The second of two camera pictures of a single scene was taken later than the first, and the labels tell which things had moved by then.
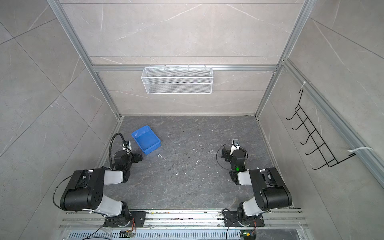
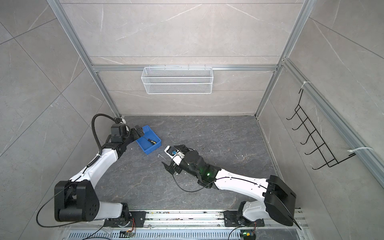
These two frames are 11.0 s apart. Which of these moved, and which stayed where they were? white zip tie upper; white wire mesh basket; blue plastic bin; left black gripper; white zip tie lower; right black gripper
Moved: left black gripper; right black gripper
Stayed: white zip tie upper; blue plastic bin; white zip tie lower; white wire mesh basket
